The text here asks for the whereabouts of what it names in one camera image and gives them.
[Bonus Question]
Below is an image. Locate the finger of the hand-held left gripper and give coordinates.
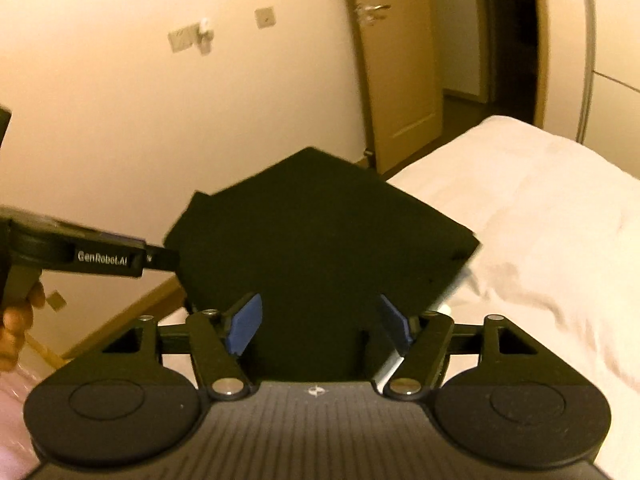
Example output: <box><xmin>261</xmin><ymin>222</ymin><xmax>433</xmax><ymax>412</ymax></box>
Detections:
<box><xmin>142</xmin><ymin>243</ymin><xmax>182</xmax><ymax>278</ymax></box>

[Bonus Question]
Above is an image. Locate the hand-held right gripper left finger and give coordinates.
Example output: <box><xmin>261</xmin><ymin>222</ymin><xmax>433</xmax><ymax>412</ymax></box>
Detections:
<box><xmin>102</xmin><ymin>291</ymin><xmax>264</xmax><ymax>403</ymax></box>

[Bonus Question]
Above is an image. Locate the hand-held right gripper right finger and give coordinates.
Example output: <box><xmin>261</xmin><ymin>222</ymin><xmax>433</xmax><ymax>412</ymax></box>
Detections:
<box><xmin>377</xmin><ymin>293</ymin><xmax>544</xmax><ymax>403</ymax></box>

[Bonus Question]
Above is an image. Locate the black shirt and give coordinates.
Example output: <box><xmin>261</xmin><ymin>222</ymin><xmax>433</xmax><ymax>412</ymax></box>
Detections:
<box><xmin>162</xmin><ymin>146</ymin><xmax>483</xmax><ymax>381</ymax></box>

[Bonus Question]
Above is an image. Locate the person's left hand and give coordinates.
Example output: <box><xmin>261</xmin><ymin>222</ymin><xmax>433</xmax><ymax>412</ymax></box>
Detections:
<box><xmin>0</xmin><ymin>280</ymin><xmax>47</xmax><ymax>374</ymax></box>

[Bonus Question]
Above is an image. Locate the pink plastic bag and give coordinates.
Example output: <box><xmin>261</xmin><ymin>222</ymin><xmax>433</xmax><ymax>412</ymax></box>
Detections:
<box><xmin>0</xmin><ymin>354</ymin><xmax>67</xmax><ymax>480</ymax></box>

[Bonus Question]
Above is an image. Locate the white bed duvet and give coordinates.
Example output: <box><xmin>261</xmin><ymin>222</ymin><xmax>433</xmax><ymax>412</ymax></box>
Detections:
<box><xmin>387</xmin><ymin>115</ymin><xmax>640</xmax><ymax>480</ymax></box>

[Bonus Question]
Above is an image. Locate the beige wooden door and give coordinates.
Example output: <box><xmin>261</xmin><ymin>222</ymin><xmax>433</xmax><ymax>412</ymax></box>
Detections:
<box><xmin>340</xmin><ymin>0</ymin><xmax>444</xmax><ymax>174</ymax></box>

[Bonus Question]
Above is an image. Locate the white wardrobe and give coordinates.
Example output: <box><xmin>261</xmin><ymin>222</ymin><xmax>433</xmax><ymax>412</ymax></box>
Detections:
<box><xmin>531</xmin><ymin>0</ymin><xmax>640</xmax><ymax>182</ymax></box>

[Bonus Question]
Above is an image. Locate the white wall plug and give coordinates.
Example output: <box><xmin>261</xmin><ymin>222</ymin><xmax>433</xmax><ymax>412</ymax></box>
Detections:
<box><xmin>196</xmin><ymin>17</ymin><xmax>215</xmax><ymax>55</ymax></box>

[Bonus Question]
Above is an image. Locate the metal door handle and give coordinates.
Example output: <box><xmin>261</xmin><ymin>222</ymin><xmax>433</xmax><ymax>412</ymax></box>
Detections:
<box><xmin>356</xmin><ymin>3</ymin><xmax>392</xmax><ymax>29</ymax></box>

